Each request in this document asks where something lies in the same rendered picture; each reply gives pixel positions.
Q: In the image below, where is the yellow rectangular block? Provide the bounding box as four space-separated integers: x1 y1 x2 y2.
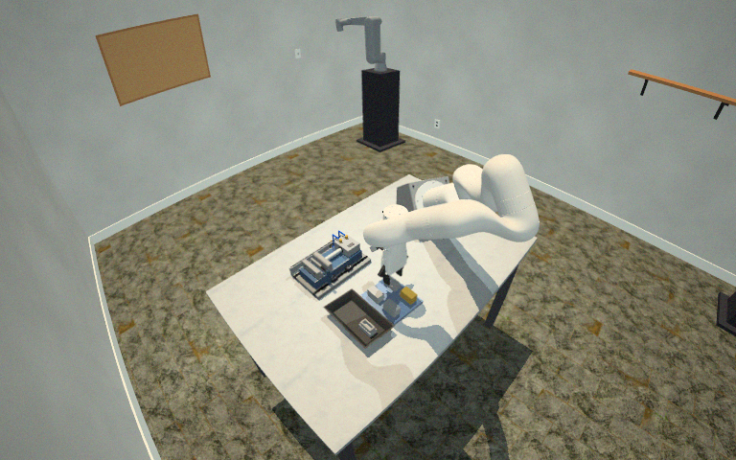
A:
400 287 418 305

